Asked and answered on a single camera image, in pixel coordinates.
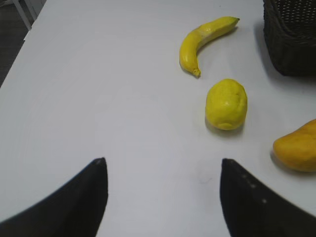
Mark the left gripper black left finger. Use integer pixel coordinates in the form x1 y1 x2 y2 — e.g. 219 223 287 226
0 158 108 237

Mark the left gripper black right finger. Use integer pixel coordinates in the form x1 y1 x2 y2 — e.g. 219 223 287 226
220 158 316 237

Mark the orange yellow mango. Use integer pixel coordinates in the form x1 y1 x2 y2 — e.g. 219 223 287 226
273 120 316 172

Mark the black woven basket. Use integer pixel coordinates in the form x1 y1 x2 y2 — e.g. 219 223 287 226
263 0 316 77

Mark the yellow lemon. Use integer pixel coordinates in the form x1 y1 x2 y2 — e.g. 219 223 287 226
205 79 248 130

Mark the yellow banana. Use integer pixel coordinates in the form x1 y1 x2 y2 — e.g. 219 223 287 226
179 16 239 78

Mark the white table leg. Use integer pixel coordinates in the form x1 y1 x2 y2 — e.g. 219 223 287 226
12 0 32 31

